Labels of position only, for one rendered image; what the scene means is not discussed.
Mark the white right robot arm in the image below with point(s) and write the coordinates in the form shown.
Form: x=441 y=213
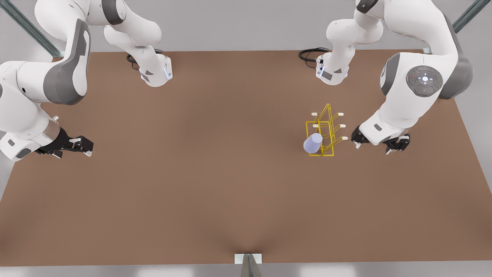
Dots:
x=27 y=80

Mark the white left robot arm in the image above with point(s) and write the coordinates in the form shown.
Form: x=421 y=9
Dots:
x=403 y=104

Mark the lavender cup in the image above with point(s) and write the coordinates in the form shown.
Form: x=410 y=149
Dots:
x=313 y=143

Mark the silver frame post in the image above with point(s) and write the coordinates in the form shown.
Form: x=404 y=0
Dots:
x=30 y=29
x=249 y=263
x=467 y=14

